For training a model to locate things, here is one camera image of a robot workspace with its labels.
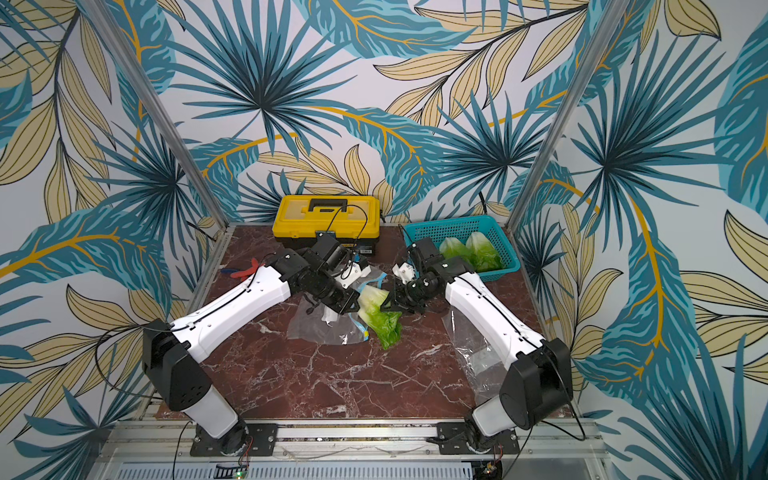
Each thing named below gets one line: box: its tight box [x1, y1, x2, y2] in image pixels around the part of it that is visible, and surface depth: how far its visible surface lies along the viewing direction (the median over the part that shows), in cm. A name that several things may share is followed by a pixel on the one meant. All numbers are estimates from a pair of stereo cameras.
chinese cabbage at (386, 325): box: [357, 285, 403, 351], surface depth 76 cm
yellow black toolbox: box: [272, 195, 381, 254], surface depth 102 cm
